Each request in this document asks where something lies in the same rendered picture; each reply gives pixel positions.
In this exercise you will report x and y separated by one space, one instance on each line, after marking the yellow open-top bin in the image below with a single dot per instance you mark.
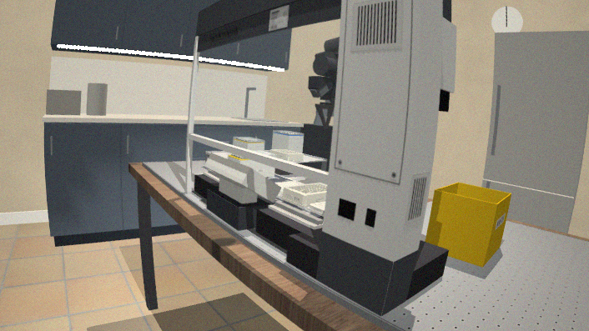
470 228

